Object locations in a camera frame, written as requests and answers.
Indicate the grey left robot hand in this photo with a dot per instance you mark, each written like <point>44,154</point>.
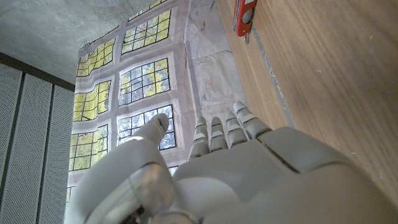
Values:
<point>248,180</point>

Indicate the grey tape outline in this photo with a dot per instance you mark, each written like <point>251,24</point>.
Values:
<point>273,77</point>

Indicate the printed window backdrop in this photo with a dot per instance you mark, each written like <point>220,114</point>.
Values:
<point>186,77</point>

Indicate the red pocket knife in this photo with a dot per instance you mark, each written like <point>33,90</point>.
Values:
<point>244,18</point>

